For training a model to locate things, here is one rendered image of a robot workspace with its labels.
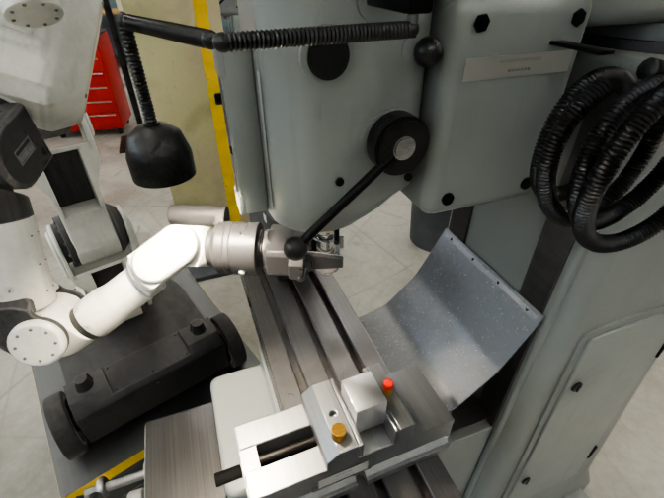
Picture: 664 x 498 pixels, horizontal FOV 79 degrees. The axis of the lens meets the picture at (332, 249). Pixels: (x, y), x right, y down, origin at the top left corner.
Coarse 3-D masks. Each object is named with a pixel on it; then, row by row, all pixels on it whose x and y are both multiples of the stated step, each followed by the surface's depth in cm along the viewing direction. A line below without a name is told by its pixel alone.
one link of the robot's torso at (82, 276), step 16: (48, 224) 104; (128, 224) 110; (48, 240) 102; (112, 256) 115; (64, 272) 107; (80, 272) 109; (96, 272) 115; (112, 272) 120; (80, 288) 111; (96, 288) 114; (144, 304) 136
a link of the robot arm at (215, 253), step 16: (176, 208) 66; (192, 208) 66; (208, 208) 66; (224, 208) 66; (192, 224) 67; (208, 224) 66; (224, 224) 65; (208, 240) 64; (224, 240) 63; (208, 256) 64; (224, 256) 63; (224, 272) 65
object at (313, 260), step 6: (312, 252) 64; (318, 252) 64; (306, 258) 64; (312, 258) 64; (318, 258) 64; (324, 258) 64; (330, 258) 63; (336, 258) 64; (342, 258) 64; (306, 264) 63; (312, 264) 64; (318, 264) 64; (324, 264) 64; (330, 264) 64; (336, 264) 64; (342, 264) 64
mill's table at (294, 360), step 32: (256, 288) 103; (288, 288) 103; (320, 288) 107; (256, 320) 94; (288, 320) 94; (320, 320) 94; (352, 320) 94; (288, 352) 89; (320, 352) 89; (352, 352) 89; (288, 384) 80; (384, 480) 65; (416, 480) 67; (448, 480) 65
